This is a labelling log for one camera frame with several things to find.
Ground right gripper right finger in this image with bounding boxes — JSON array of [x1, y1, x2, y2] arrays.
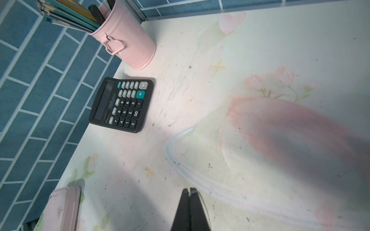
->
[[189, 188, 211, 231]]

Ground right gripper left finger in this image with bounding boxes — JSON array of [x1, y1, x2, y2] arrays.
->
[[171, 188, 191, 231]]

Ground black desk calculator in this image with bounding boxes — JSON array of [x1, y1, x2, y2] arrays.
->
[[89, 77, 154, 133]]

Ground pink pen holder cup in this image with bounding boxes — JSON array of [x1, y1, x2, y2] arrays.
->
[[90, 1, 156, 70]]

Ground pens in pink cup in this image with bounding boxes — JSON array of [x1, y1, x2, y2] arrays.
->
[[35, 1, 114, 33]]

